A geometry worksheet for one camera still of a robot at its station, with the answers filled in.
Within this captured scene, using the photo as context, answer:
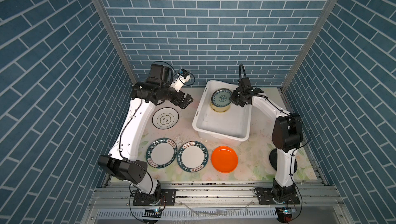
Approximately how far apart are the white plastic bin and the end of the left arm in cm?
24

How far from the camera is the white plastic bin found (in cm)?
89

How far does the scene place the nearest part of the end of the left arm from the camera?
2.06 ft
